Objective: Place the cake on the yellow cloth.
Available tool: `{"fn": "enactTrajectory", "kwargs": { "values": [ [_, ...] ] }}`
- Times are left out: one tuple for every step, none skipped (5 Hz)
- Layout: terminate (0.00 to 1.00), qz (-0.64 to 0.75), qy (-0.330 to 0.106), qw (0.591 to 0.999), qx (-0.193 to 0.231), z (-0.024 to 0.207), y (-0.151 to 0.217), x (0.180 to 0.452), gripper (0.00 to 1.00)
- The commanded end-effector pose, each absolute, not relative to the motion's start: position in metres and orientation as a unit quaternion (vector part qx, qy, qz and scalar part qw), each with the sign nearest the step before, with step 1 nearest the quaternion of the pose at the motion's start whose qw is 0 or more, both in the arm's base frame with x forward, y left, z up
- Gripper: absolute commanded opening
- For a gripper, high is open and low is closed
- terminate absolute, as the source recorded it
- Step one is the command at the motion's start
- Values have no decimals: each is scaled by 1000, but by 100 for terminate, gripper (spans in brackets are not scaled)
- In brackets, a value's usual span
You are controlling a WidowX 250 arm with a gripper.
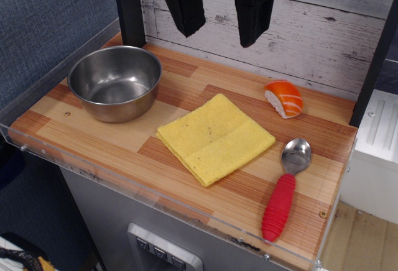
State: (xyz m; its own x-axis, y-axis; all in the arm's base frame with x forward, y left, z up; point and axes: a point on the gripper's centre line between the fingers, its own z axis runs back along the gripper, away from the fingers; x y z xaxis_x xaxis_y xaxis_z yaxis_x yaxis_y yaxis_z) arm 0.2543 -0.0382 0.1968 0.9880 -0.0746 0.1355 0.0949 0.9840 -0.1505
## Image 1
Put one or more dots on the black vertical post left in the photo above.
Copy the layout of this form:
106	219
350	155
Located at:
131	22

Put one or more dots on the black vertical post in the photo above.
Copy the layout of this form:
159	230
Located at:
131	22
375	67

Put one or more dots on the red handled metal spoon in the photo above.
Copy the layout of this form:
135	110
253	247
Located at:
295	158

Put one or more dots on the yellow folded cloth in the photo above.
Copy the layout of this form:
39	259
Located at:
215	139

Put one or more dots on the white ridged box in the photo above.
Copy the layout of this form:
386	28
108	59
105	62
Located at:
370	183

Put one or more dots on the orange salmon sushi toy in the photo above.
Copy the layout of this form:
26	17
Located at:
284	97

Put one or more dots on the black and yellow bag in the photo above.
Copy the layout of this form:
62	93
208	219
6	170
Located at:
20	254

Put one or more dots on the black vertical post right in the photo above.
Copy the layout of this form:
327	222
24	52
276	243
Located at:
375	67

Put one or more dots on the clear acrylic table guard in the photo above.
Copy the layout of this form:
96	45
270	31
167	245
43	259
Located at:
50	123

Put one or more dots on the stainless steel bowl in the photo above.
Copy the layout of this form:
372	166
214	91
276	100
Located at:
116	84

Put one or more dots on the grey cabinet with button panel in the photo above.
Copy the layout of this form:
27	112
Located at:
177	224

